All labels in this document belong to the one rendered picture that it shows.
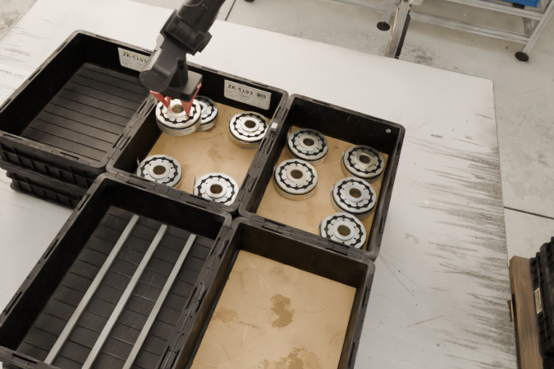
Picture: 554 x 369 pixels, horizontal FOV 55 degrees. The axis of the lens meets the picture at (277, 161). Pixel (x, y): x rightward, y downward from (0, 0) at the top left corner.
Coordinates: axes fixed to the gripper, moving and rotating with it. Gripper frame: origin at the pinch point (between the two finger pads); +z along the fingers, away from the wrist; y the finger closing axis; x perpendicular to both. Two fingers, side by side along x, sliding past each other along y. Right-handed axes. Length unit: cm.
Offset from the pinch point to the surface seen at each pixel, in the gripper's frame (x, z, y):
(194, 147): 0.6, 13.8, 3.1
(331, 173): 6.2, 14.7, 37.3
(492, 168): 37, 30, 81
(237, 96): 17.7, 10.4, 7.8
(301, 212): -8.0, 13.9, 33.6
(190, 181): -9.7, 13.3, 6.5
